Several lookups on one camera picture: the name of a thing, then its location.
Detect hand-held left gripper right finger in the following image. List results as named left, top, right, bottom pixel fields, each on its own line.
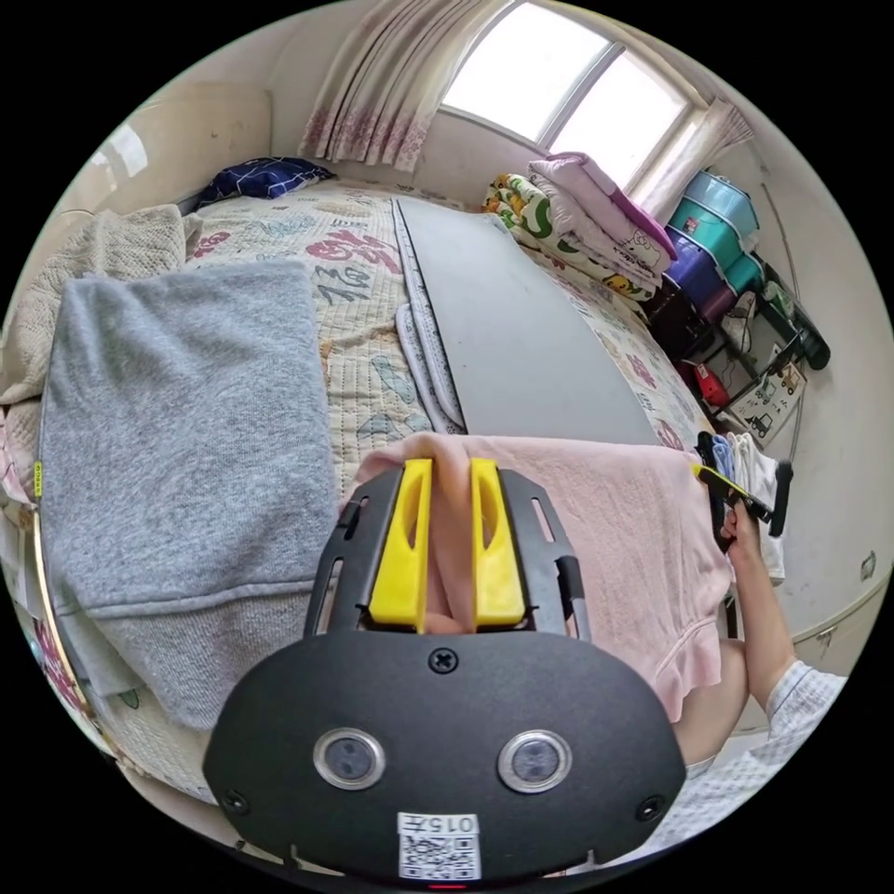
left=469, top=457, right=526, bottom=627

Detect carton with vehicle print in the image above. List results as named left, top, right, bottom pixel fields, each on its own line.
left=725, top=361, right=809, bottom=450

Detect person's body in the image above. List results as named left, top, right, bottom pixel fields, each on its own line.
left=667, top=636, right=852, bottom=850

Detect folded cartoon print quilt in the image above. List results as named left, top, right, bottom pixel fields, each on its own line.
left=481, top=172, right=665, bottom=303

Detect grey flat board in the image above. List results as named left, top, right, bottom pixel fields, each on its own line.
left=394, top=197, right=663, bottom=448

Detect pink flowered curtain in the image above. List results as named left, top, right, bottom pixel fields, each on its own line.
left=621, top=97, right=759, bottom=210
left=298, top=0, right=522, bottom=172

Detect white patterned pad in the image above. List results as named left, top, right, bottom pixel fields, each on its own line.
left=393, top=302, right=467, bottom=436

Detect window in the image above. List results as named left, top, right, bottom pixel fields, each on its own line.
left=440, top=0, right=708, bottom=200

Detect person's right hand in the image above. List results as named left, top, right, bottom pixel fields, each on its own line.
left=719, top=508, right=764, bottom=562

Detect person's right forearm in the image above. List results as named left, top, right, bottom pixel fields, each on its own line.
left=729, top=548, right=799, bottom=725

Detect bed with printed quilt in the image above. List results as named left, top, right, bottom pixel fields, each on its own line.
left=0, top=83, right=717, bottom=805

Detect folded pink quilt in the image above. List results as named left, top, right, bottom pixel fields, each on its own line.
left=527, top=152, right=680, bottom=282

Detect beige knitted blanket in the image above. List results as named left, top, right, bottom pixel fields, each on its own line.
left=0, top=204, right=205, bottom=408

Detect navy patterned pillow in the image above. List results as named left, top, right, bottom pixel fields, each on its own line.
left=194, top=156, right=338, bottom=212

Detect pink hoodie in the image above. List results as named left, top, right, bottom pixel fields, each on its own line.
left=340, top=431, right=736, bottom=725

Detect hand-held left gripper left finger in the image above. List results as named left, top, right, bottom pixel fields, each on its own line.
left=368, top=458, right=434, bottom=635

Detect hanging white cloths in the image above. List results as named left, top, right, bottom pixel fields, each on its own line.
left=713, top=431, right=789, bottom=587

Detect grey sweater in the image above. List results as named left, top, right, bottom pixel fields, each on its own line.
left=38, top=260, right=342, bottom=733

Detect stack of plastic storage boxes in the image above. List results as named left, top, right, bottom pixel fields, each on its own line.
left=642, top=169, right=765, bottom=340

